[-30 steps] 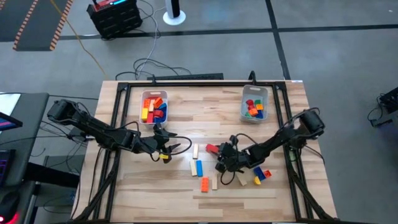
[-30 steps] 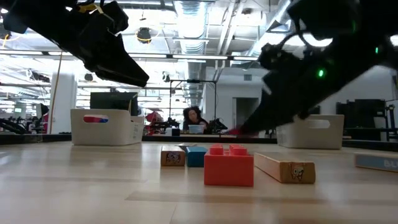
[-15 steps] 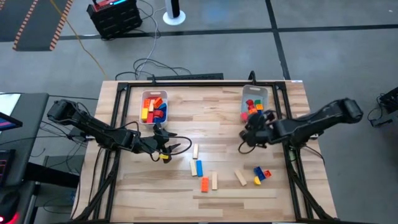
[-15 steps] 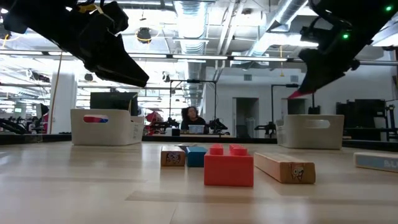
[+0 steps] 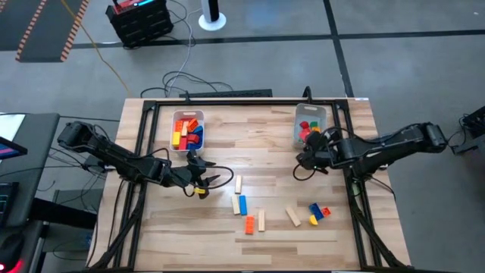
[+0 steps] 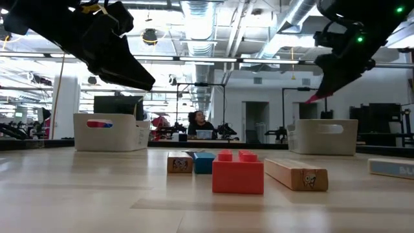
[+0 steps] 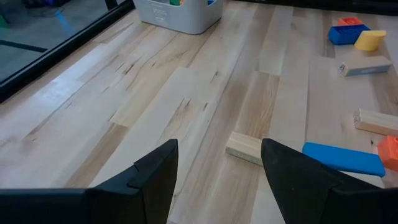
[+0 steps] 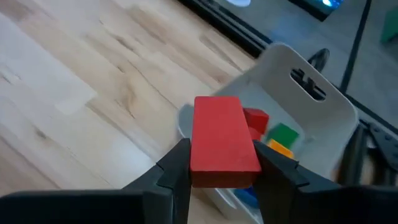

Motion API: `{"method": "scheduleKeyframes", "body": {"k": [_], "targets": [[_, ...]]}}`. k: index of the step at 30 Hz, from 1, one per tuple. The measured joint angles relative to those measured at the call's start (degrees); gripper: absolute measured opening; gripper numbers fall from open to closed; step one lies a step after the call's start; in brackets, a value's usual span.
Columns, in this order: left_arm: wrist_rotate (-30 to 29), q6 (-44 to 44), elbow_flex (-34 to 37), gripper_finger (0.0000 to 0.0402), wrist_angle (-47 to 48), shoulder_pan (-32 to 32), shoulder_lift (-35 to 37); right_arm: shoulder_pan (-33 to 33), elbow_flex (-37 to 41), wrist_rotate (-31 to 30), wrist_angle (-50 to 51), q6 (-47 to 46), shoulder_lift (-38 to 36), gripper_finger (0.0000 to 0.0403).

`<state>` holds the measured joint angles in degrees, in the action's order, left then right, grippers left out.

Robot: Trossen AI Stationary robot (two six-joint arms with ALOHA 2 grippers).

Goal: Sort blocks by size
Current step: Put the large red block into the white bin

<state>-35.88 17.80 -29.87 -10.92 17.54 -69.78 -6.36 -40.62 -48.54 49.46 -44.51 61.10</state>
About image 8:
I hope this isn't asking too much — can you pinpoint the black device with blue light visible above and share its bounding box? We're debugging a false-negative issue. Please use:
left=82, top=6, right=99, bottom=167
left=287, top=0, right=345, bottom=22

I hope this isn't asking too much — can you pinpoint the red rectangular wooden block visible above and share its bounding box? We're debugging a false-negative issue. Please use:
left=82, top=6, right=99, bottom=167
left=190, top=95, right=262, bottom=189

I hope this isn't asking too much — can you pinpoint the green object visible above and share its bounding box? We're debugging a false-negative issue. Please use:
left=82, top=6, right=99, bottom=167
left=380, top=6, right=398, bottom=44

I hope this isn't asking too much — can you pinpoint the white plastic bin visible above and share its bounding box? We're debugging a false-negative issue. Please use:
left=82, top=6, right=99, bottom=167
left=176, top=42, right=361, bottom=224

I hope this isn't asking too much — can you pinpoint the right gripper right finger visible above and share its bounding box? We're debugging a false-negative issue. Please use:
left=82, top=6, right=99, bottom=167
left=252, top=139, right=342, bottom=224

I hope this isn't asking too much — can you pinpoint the orange block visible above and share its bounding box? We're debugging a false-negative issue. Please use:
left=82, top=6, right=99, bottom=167
left=266, top=138, right=295, bottom=160

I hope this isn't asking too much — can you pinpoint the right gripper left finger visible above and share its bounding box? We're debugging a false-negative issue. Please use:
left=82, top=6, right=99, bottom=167
left=121, top=138, right=192, bottom=224

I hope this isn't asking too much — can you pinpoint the small blue block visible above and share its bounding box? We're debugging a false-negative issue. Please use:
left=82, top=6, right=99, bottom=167
left=232, top=185, right=261, bottom=210

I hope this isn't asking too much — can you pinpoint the green block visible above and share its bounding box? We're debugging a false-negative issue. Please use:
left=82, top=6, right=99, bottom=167
left=266, top=122, right=300, bottom=150

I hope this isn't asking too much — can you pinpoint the small red block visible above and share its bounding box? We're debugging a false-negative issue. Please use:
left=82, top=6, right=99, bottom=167
left=243, top=107, right=271, bottom=135
left=248, top=126, right=263, bottom=142

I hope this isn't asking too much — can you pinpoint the black clamp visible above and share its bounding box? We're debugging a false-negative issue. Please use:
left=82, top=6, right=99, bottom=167
left=307, top=47, right=331, bottom=75

